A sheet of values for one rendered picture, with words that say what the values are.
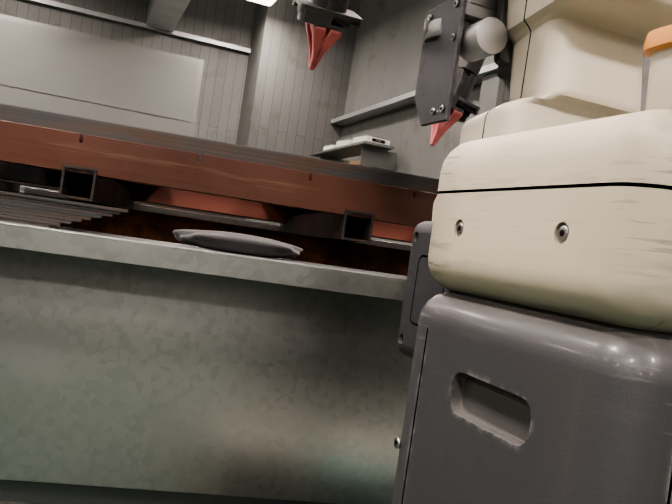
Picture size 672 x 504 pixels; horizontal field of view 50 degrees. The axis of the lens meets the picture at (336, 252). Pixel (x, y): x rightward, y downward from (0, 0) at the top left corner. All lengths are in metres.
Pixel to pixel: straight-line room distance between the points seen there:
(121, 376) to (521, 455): 0.79
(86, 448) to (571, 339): 0.87
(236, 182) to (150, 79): 9.87
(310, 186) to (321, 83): 9.57
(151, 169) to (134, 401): 0.36
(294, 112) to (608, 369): 10.19
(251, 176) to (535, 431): 0.80
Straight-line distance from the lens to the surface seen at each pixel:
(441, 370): 0.54
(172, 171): 1.16
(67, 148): 1.18
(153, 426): 1.16
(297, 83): 10.62
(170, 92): 11.01
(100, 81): 10.95
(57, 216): 1.04
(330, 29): 1.15
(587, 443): 0.42
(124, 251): 0.96
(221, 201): 1.85
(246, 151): 1.21
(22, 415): 1.18
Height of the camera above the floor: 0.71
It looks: level
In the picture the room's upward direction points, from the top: 8 degrees clockwise
